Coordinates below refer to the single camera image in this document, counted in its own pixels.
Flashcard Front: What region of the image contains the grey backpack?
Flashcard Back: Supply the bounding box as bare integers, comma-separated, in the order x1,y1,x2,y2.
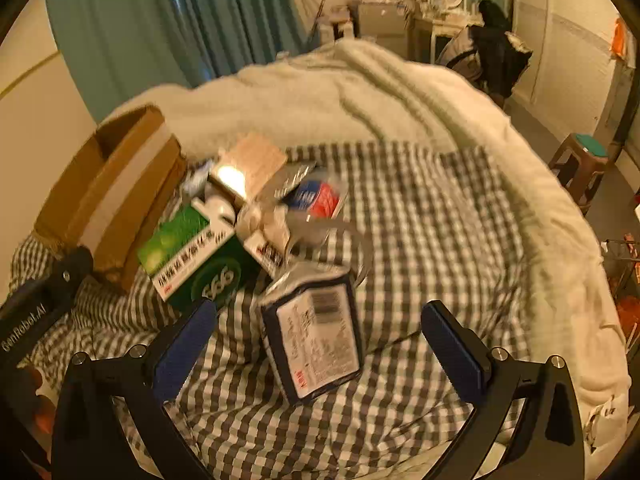
437,27,483,83

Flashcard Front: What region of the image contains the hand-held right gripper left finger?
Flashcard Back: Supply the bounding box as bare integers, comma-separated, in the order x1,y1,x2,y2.
52,299,218,480

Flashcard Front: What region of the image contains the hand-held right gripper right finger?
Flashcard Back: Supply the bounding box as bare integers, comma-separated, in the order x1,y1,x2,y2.
421,301,586,480

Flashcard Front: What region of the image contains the black clothing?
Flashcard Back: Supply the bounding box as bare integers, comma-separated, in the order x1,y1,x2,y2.
470,0,533,98

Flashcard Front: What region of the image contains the green medicine box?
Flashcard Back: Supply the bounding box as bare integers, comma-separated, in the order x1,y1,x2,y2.
137,200,261,313

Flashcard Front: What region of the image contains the orange wall hanging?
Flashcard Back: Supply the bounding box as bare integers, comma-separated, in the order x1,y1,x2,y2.
611,17,628,58

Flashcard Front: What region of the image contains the silver blister pack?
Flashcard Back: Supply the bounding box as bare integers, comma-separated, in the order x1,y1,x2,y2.
272,160,318,198

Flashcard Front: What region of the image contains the small white printed box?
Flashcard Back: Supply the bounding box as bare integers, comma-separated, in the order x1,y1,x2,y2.
235,205,296,281

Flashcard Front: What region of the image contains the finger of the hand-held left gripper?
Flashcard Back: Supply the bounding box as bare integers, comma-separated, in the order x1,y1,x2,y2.
47,247,95,306

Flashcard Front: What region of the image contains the white dressing table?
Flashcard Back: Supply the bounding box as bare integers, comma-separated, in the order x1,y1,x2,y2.
410,10,486,63

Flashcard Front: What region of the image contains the grey small fridge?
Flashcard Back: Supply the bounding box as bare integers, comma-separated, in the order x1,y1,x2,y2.
357,0,416,41

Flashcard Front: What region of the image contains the wire rack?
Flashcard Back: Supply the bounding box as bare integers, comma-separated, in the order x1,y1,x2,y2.
602,237,640,311

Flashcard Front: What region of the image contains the brown cardboard box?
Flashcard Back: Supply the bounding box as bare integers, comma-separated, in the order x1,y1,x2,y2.
207,132,288,211
32,104,188,293

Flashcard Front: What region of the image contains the white plastic bottle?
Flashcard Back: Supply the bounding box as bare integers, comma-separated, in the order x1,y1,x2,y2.
192,195,237,226

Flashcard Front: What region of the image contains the grey white checked cloth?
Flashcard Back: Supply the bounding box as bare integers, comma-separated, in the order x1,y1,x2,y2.
10,142,526,480

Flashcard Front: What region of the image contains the red blue packet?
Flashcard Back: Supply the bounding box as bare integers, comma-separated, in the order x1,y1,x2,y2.
282,180,348,218

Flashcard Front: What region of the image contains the white knitted blanket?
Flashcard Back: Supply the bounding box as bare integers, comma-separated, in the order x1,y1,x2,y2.
100,40,631,466

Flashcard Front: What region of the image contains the navy packet with white label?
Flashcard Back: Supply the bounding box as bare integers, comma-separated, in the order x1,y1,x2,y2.
257,262,365,406

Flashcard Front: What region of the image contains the wooden stool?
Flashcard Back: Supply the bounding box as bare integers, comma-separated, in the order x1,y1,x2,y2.
547,132,610,203

